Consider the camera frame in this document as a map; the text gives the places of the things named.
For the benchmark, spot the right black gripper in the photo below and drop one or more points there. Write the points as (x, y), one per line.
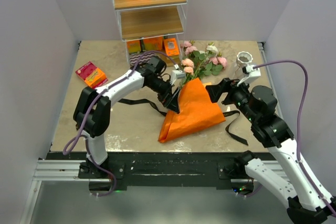
(227, 85)

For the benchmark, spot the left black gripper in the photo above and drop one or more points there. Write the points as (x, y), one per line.
(165, 98)

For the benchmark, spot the orange wrapping paper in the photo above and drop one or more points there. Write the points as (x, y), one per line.
(197, 112)

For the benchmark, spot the pink flower bouquet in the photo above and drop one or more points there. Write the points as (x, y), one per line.
(197, 64)

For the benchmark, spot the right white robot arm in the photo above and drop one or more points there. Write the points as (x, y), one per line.
(304, 197)

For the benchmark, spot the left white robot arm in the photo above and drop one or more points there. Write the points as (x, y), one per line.
(92, 113)

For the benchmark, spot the white ribbed vase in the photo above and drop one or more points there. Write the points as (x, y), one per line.
(243, 59)

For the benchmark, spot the orange box bottom right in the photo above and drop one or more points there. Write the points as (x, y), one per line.
(171, 48)

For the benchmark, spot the purple wavy sponge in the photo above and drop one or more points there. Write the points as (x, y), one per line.
(145, 58)

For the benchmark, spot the orange box bottom middle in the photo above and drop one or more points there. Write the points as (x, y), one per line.
(155, 43)

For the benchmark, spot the orange box bottom left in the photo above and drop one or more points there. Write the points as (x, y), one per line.
(133, 46)

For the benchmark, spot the pink orange snack box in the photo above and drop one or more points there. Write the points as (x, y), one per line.
(91, 75)

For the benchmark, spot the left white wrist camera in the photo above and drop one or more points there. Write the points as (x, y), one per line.
(176, 75)

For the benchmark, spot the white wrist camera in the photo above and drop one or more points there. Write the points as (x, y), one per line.
(176, 75)
(248, 74)

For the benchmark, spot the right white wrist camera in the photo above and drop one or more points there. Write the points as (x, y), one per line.
(248, 74)

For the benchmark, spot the white wire wooden shelf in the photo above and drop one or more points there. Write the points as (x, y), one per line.
(145, 19)

